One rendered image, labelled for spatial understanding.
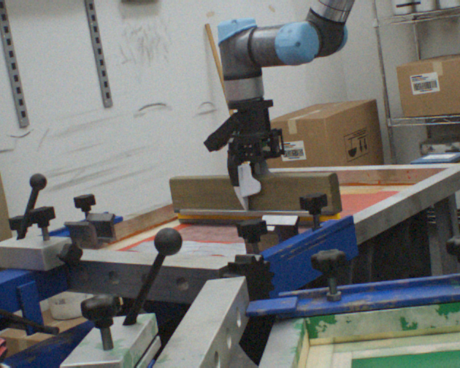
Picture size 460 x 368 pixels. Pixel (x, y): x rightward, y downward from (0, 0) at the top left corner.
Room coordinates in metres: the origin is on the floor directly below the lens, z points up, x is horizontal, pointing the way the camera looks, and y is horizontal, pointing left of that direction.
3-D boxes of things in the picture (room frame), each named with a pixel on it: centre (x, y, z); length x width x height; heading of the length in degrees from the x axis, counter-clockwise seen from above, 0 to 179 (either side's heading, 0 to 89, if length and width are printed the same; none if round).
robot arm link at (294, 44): (1.69, -0.15, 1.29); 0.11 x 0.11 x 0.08; 52
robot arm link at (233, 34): (1.74, -0.06, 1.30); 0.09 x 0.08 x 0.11; 52
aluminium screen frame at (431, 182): (1.73, -0.03, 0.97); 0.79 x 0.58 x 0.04; 139
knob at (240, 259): (1.16, 0.01, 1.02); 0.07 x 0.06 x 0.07; 139
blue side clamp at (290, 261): (1.36, -0.08, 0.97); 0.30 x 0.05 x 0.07; 139
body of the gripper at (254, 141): (1.74, -0.06, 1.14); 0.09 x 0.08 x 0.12; 49
